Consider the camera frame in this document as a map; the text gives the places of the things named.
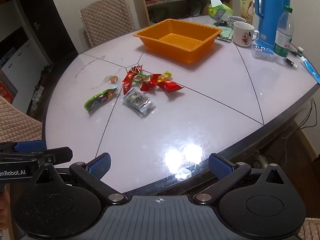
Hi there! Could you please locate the dark red twisted candy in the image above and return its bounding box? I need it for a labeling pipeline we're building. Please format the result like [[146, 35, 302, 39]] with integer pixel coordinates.
[[126, 64, 143, 75]]

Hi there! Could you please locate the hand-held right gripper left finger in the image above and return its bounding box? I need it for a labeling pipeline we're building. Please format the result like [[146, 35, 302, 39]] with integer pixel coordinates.
[[34, 152, 128, 206]]

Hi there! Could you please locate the red carton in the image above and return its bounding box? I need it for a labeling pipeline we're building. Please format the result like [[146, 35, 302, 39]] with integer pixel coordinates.
[[0, 80, 14, 103]]

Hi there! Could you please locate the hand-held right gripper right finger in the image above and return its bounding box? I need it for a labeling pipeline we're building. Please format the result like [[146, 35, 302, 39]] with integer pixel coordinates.
[[192, 153, 288, 207]]

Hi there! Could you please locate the white power strip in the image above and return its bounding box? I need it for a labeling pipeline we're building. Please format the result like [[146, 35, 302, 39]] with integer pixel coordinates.
[[254, 154, 269, 169]]

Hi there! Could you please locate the wooden shelf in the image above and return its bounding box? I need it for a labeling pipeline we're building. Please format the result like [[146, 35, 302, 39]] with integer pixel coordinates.
[[132, 0, 233, 29]]

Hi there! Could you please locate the grey phone stand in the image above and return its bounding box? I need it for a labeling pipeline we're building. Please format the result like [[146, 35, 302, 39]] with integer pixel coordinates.
[[211, 8, 228, 27]]

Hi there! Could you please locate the blue tube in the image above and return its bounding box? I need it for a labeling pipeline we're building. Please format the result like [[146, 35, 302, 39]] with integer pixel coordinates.
[[299, 56, 320, 84]]

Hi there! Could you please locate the green tissue pack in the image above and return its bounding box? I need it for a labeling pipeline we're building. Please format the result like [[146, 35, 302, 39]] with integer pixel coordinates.
[[208, 0, 233, 20]]

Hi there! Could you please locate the pale bottles bundle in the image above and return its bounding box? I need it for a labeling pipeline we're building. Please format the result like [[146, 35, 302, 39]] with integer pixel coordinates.
[[31, 65, 54, 113]]

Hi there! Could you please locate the clear box blue label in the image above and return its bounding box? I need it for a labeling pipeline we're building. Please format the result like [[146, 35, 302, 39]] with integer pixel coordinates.
[[251, 44, 287, 63]]

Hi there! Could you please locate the person's left hand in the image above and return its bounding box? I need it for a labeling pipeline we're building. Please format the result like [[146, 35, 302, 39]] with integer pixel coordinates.
[[0, 189, 11, 233]]

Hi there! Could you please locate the green cloth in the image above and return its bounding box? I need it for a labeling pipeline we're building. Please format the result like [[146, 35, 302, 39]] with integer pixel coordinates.
[[216, 26, 234, 42]]

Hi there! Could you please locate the white cartoon mug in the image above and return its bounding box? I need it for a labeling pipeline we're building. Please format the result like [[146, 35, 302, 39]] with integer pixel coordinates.
[[232, 21, 260, 47]]

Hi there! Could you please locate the blue thermos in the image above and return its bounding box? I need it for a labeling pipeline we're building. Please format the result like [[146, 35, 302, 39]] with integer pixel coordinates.
[[254, 0, 293, 52]]

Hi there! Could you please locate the green candy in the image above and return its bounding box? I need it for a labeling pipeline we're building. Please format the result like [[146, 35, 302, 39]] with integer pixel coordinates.
[[132, 73, 148, 85]]

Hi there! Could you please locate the yellow candy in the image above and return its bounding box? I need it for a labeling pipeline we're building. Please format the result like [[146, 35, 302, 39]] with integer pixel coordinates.
[[157, 71, 173, 82]]

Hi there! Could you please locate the green snack packet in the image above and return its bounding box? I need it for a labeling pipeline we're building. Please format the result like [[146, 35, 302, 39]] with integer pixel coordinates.
[[84, 86, 118, 112]]

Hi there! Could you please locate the beige quilted chair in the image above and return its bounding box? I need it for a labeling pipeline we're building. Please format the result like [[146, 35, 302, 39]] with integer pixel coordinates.
[[0, 95, 43, 143], [299, 217, 320, 240], [79, 0, 137, 48]]

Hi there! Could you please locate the orange plastic tray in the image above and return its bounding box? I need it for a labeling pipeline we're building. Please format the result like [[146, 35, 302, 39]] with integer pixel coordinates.
[[133, 19, 223, 65]]

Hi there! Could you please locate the grey patterned mug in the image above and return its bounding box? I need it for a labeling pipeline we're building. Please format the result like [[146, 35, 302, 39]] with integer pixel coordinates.
[[228, 16, 247, 28]]

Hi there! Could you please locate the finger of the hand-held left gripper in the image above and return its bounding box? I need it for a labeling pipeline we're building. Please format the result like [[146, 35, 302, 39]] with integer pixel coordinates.
[[0, 147, 73, 167], [0, 141, 47, 153]]

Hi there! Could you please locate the silver snack packet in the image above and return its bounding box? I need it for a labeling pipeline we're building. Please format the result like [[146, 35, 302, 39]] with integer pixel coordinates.
[[122, 88, 155, 115]]

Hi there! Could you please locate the clear water bottle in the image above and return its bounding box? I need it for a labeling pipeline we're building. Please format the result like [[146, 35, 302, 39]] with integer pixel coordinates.
[[273, 6, 295, 58]]

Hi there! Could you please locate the dark wooden cabinet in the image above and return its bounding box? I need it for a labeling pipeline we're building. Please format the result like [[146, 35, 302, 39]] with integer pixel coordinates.
[[0, 0, 78, 120]]

